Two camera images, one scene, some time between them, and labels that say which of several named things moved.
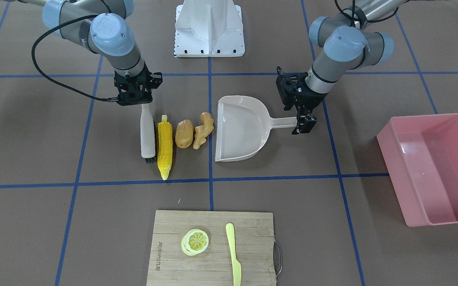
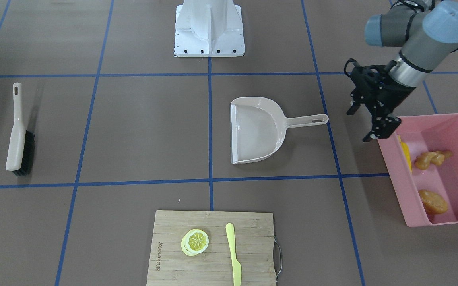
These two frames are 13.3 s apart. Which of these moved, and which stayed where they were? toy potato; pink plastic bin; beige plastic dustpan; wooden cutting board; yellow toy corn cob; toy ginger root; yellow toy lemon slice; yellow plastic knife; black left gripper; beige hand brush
Moved: toy ginger root; yellow toy corn cob; beige plastic dustpan; toy potato; black left gripper; beige hand brush
Stayed: pink plastic bin; yellow toy lemon slice; yellow plastic knife; wooden cutting board
